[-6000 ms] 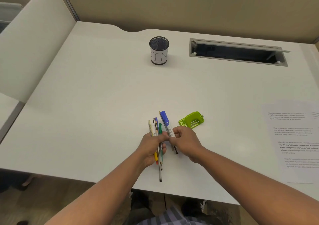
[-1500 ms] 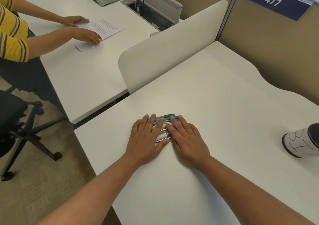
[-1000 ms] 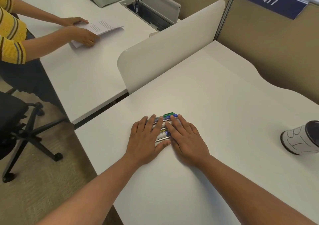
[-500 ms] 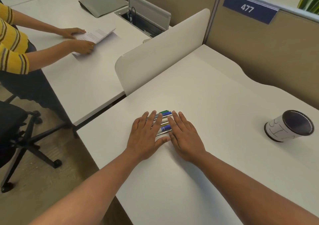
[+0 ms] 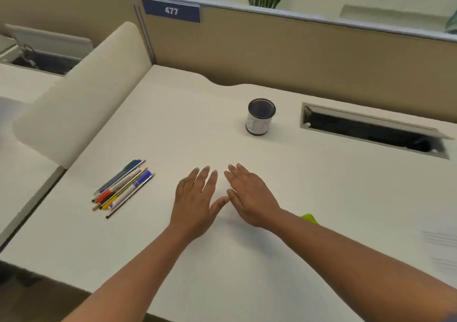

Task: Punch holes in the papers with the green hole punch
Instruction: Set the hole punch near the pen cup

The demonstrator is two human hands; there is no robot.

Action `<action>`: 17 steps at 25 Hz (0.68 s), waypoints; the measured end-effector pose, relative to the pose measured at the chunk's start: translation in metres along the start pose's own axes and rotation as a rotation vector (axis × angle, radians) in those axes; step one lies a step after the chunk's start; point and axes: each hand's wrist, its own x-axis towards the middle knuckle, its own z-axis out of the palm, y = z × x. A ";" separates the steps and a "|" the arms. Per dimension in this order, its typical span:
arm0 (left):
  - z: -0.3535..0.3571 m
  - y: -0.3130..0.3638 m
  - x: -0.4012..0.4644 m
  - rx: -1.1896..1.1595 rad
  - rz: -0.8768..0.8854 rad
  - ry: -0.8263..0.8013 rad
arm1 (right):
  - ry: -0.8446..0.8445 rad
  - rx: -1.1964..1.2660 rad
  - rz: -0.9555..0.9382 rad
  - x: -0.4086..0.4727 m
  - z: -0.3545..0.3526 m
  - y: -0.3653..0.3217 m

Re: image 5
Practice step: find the person's right forearm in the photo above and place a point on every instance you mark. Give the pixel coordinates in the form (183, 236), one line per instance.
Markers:
(357, 261)

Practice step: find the pile of pens and pencils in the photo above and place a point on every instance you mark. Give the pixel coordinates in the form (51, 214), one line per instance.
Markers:
(125, 189)

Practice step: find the grey partition post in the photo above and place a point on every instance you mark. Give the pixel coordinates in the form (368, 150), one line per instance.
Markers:
(145, 36)

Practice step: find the person's right hand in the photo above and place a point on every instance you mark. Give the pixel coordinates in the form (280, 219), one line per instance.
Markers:
(253, 200)

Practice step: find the white marker red end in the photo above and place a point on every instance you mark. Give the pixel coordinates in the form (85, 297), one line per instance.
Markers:
(103, 196)

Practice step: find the green capped pen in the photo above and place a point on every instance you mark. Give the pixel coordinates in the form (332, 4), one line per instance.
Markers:
(130, 164)

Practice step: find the yellow barrel pen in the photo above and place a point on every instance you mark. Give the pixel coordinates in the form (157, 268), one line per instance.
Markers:
(110, 201)

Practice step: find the black mesh pen cup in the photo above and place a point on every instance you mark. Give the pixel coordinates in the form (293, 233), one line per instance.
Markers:
(259, 123)

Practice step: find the stack of printed paper sheets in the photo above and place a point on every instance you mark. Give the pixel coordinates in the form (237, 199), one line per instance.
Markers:
(442, 247)

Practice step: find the green hole punch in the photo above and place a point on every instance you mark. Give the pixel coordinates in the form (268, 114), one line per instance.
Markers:
(310, 218)

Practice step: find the person's left hand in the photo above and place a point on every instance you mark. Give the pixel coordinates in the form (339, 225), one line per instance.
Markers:
(192, 211)

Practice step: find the cream rounded desk divider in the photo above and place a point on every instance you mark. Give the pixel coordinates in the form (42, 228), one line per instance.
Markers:
(89, 100)

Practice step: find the blue partition sign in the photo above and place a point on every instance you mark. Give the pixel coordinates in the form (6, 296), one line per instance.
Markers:
(171, 10)

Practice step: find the beige cubicle partition panel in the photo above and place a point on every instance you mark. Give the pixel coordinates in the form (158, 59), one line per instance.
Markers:
(285, 54)
(71, 11)

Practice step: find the person's left forearm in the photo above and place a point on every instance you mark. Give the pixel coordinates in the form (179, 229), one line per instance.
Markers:
(135, 282)

